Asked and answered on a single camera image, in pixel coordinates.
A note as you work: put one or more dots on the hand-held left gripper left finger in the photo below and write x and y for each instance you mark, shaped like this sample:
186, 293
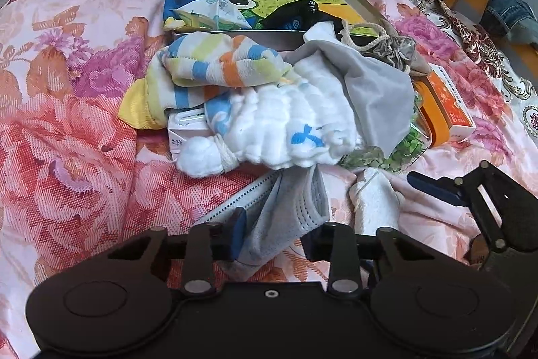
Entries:
240, 229

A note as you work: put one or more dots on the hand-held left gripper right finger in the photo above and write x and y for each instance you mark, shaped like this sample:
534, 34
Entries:
309, 250

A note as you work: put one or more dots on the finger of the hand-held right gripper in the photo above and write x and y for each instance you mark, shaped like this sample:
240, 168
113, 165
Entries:
441, 190

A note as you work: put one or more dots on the blue face mask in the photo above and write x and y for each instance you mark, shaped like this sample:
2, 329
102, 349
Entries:
290, 207

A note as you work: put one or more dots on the white gauze cloth blue print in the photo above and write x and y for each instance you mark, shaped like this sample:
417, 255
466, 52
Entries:
277, 123

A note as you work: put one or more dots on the grey cloth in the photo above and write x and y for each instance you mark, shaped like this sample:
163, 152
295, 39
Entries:
370, 90

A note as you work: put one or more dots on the green leaf print bag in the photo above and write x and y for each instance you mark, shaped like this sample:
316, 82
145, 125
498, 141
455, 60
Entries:
391, 155

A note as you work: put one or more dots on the small white towel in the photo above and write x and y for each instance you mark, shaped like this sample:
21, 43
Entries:
376, 201

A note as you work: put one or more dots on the orange white cardboard box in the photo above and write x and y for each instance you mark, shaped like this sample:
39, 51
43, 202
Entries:
452, 102

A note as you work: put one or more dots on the small white carton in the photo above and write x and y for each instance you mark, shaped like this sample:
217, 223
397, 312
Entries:
185, 132

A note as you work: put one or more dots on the brown patterned blanket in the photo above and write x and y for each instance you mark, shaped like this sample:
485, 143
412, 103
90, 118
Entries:
470, 35

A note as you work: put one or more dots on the striped pastel towel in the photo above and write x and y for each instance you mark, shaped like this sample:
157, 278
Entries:
210, 60

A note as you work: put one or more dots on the blue jeans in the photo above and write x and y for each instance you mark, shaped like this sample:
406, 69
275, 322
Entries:
506, 16

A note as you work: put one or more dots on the white green tissue packet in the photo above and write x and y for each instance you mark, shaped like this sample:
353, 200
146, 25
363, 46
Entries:
210, 16

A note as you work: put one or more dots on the black cloth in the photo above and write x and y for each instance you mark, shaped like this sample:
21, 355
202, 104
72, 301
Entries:
294, 16

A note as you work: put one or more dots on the pink floral bed sheet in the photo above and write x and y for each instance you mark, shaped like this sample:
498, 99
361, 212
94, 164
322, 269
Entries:
63, 98

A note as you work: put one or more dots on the wooden bed frame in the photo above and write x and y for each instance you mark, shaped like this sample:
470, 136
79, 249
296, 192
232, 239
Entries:
525, 60

